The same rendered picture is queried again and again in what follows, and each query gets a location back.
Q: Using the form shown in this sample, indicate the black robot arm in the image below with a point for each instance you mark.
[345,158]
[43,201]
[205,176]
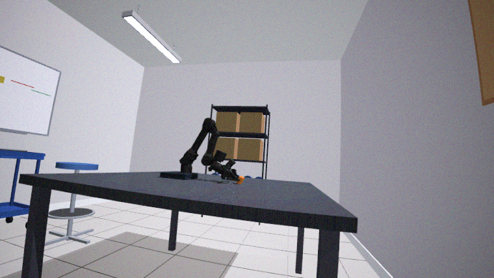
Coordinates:
[207,159]

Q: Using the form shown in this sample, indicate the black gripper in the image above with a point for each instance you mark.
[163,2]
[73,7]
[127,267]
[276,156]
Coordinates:
[231,174]

